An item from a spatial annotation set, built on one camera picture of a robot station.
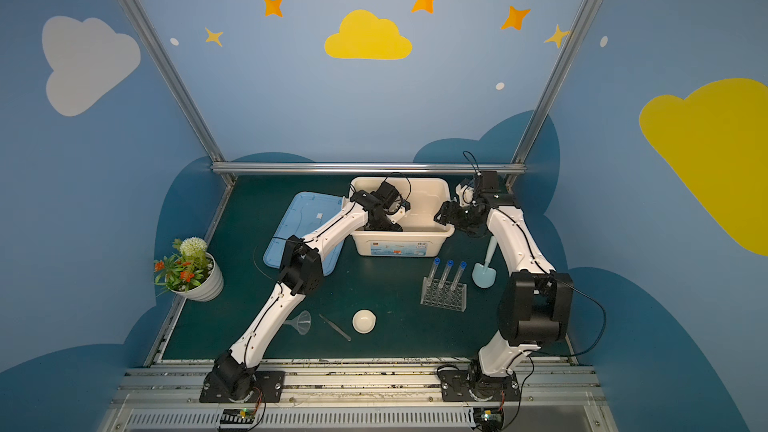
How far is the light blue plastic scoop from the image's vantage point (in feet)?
3.11

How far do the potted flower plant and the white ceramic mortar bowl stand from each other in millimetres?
427

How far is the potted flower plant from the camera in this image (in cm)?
77

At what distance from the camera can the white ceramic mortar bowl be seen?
2.75 feet

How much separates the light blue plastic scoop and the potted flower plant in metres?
0.80

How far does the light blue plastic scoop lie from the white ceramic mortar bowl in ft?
1.14
